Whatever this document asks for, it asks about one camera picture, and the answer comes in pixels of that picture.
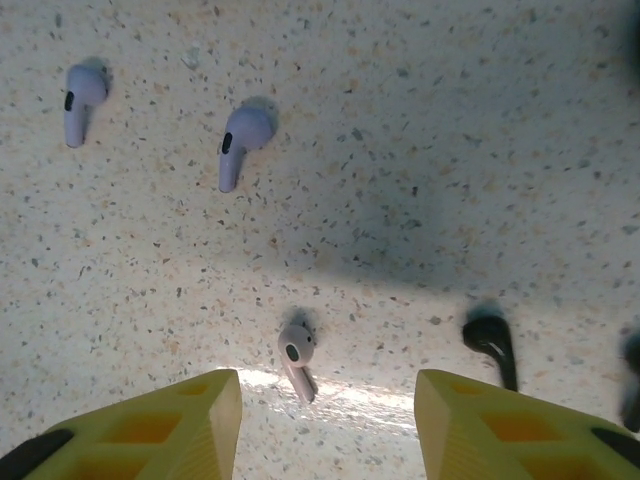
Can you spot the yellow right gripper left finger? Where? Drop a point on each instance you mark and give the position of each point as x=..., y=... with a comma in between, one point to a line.
x=150, y=440

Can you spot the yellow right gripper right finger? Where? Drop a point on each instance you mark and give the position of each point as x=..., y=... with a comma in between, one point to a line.
x=500, y=440

